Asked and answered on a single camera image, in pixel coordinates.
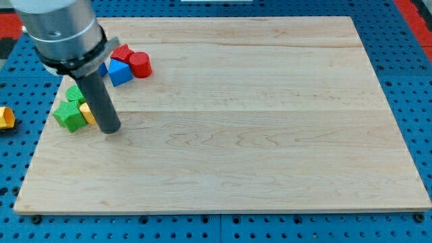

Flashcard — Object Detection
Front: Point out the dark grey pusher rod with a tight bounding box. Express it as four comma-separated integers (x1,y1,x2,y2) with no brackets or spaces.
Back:
75,71,121,134

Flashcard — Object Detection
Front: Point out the green round block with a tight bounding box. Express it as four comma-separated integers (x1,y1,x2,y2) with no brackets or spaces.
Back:
65,85,86,104

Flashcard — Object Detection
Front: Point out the yellow heart block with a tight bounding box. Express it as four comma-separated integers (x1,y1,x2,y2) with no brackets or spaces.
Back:
79,103,97,125

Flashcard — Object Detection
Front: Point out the green star block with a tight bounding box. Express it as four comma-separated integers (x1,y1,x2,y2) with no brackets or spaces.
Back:
53,101,87,133

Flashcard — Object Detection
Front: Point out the blue block behind arm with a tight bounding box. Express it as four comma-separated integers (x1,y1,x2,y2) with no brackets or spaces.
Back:
98,62,108,78

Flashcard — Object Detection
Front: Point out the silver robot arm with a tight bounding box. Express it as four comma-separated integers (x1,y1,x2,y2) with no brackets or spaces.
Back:
10,0,121,134

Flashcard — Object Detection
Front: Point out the blue triangular block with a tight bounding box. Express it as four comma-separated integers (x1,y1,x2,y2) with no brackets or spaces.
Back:
109,59,133,87

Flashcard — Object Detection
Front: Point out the red faceted block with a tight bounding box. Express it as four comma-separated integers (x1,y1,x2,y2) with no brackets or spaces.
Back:
110,44,134,63

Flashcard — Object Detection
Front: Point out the red cylinder block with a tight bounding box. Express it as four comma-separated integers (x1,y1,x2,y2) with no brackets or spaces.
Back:
129,52,153,78

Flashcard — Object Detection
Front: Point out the yellow block off board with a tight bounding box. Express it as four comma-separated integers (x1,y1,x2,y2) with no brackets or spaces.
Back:
0,107,16,129

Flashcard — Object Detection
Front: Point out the wooden board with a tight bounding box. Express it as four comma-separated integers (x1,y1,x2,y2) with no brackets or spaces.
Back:
14,16,431,215

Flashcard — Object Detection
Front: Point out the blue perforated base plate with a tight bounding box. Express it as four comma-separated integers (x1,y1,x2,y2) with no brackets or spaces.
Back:
1,0,431,242

